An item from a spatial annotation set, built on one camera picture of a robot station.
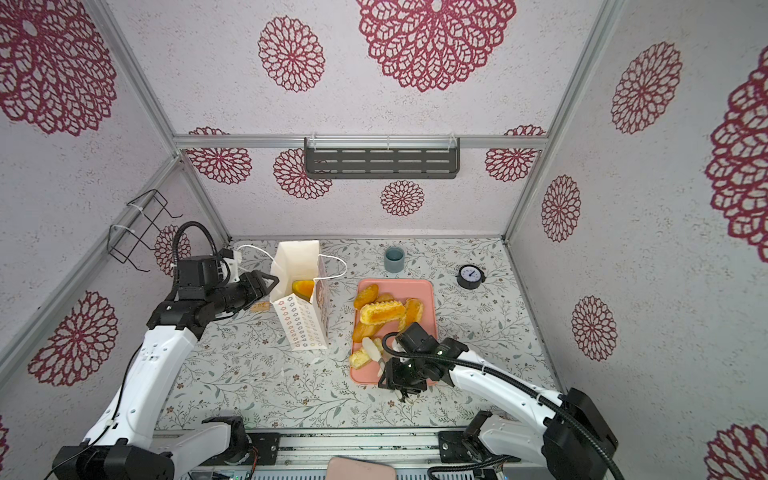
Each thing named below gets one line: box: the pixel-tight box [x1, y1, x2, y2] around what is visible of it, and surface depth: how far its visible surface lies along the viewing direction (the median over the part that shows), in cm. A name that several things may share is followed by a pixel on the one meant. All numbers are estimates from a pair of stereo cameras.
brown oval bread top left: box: [354, 284, 379, 310], surface depth 100 cm
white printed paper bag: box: [270, 240, 329, 350], surface depth 85 cm
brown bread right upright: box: [398, 298, 424, 333], surface depth 96 cm
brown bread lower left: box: [352, 320, 385, 343], surface depth 92 cm
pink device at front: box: [326, 457, 397, 480], surface depth 71 cm
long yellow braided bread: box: [359, 301, 406, 325], surface depth 91 cm
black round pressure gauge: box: [455, 264, 487, 290], surface depth 108 cm
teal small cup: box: [384, 246, 405, 273], surface depth 112 cm
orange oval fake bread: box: [292, 279, 315, 302], surface depth 97 cm
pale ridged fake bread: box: [349, 347, 372, 370], surface depth 85 cm
